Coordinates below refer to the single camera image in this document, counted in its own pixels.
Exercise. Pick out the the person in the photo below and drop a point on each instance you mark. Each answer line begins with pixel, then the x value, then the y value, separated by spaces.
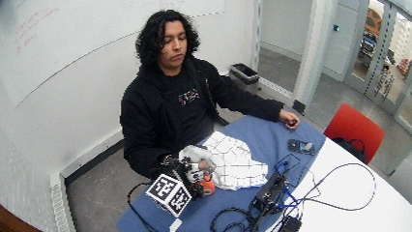
pixel 170 106

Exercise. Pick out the white marker cube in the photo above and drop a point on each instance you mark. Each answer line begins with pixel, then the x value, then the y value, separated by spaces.
pixel 169 195

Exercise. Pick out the black electronics box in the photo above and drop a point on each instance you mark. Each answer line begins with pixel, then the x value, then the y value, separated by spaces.
pixel 269 192

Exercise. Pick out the red chair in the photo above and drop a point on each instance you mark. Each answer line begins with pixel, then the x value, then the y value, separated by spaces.
pixel 353 129

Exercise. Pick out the whiteboard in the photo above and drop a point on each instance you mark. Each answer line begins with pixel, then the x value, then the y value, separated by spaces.
pixel 85 38

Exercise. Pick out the blue tablecloth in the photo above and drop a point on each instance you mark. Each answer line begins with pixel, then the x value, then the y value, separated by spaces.
pixel 240 199

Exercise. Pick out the grey waste bin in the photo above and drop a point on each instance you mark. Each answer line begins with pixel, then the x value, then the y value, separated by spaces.
pixel 244 77

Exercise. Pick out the small black flat device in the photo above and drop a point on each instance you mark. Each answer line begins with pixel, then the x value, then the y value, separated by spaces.
pixel 300 147

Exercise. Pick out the white checked cloth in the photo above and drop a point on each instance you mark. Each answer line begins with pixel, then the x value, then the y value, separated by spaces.
pixel 236 161

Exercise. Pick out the white paper tag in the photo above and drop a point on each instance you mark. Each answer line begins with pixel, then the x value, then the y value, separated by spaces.
pixel 174 225

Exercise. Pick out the black power adapter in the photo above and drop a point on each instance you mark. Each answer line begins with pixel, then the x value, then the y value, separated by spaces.
pixel 290 224

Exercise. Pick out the black bag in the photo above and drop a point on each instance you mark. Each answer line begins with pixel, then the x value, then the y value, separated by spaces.
pixel 350 147

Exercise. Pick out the small orange device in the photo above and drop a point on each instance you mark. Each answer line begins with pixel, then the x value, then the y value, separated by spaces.
pixel 208 186

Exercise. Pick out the small blue wall sign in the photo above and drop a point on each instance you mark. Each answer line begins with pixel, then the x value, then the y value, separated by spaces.
pixel 336 28

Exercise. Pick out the brown wooden furniture edge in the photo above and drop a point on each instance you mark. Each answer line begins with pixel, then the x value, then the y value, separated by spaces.
pixel 12 222

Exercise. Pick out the small black round object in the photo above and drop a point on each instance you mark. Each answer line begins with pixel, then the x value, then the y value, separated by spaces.
pixel 292 123

